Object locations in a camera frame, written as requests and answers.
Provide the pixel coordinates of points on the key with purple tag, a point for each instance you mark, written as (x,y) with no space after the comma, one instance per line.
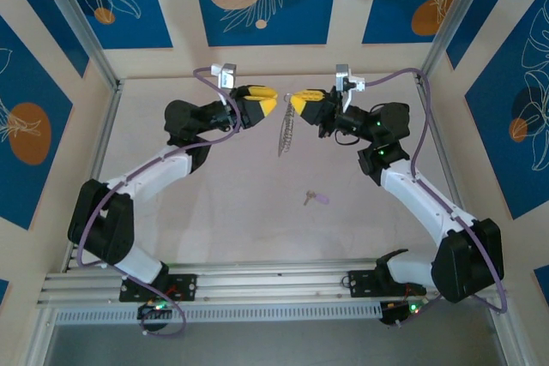
(321,199)

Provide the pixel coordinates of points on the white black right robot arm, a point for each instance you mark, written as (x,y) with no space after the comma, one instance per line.
(412,199)

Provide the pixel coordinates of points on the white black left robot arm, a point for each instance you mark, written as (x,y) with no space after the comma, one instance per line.
(150,173)

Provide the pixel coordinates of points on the blue poster flower dark circle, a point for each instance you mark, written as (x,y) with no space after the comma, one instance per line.
(493,147)

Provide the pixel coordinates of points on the blue poster large orange circle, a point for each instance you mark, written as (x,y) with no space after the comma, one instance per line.
(34,83)

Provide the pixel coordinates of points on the black controller board green LED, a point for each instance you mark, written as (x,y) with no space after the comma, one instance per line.
(148,311)
(392,316)

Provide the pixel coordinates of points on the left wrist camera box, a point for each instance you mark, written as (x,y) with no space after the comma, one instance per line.
(225,75)

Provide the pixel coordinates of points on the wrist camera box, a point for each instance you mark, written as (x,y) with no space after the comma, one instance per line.
(342,76)
(225,75)

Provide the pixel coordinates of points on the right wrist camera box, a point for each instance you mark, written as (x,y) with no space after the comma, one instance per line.
(342,76)

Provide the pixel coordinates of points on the aluminium side rail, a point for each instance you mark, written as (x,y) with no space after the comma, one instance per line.
(104,134)
(451,177)

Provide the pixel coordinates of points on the aluminium frame post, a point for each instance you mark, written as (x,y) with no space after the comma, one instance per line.
(514,353)
(39,340)
(77,19)
(454,14)

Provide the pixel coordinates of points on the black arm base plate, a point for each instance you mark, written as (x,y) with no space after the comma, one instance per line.
(360,284)
(188,286)

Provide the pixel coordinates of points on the aluminium front frame rail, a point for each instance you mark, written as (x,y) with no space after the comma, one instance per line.
(274,284)

